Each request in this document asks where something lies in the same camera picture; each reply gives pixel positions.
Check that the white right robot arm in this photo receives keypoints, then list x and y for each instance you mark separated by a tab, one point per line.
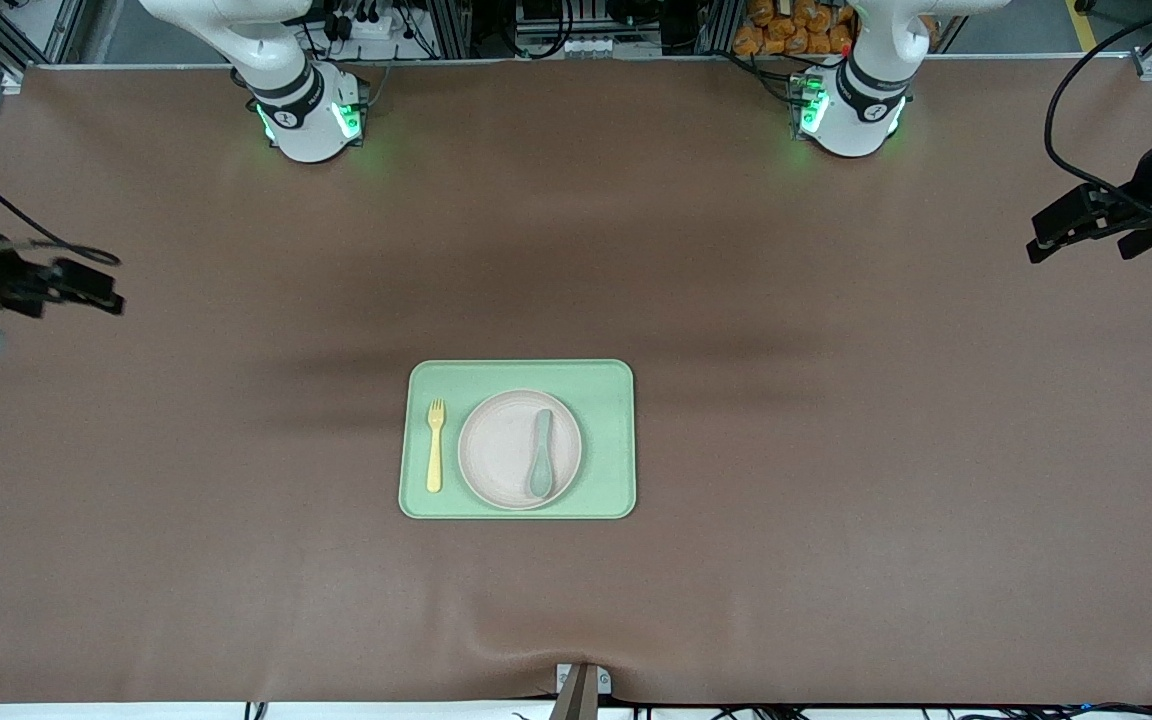
301	110

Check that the slanted aluminium frame profile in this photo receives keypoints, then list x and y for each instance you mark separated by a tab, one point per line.
56	20

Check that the upright aluminium frame post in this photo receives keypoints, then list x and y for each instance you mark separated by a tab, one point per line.
451	25
716	25

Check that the light green rectangular tray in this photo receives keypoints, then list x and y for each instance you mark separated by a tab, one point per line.
606	400

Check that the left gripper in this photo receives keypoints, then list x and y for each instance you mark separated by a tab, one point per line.
1149	192

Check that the brown table mat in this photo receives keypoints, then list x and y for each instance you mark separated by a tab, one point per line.
236	560

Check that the green plastic spoon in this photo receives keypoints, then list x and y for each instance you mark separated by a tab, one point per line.
541	475

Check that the round white plate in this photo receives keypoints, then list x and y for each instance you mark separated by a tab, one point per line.
496	450

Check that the small white terminal block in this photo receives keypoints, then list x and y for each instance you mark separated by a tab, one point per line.
591	46

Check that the orange snack bag pile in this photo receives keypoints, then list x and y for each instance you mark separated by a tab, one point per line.
796	25

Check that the white power strip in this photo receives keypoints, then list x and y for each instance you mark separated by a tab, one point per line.
381	28

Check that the yellow plastic fork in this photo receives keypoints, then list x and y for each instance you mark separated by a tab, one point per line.
434	465

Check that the grey metal stand post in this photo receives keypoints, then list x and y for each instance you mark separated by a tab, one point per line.
578	700

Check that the white table clamp bracket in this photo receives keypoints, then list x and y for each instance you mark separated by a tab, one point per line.
604	682

